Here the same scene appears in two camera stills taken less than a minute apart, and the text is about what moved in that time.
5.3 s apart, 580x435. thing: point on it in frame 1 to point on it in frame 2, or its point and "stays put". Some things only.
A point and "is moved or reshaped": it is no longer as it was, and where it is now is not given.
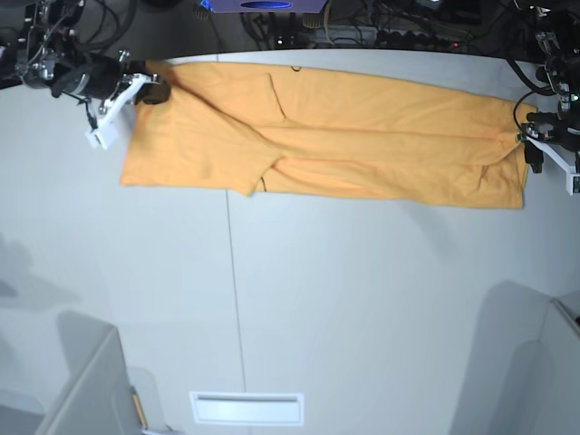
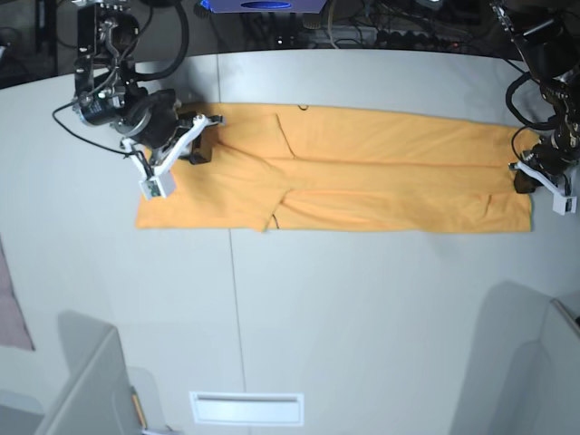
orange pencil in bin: [140, 410] stays put
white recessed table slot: [242, 408] stays put
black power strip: [411, 40] stays put
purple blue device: [264, 5] stays put
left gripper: [98, 76] to [155, 120]
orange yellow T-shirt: [256, 130] is moved or reshaped
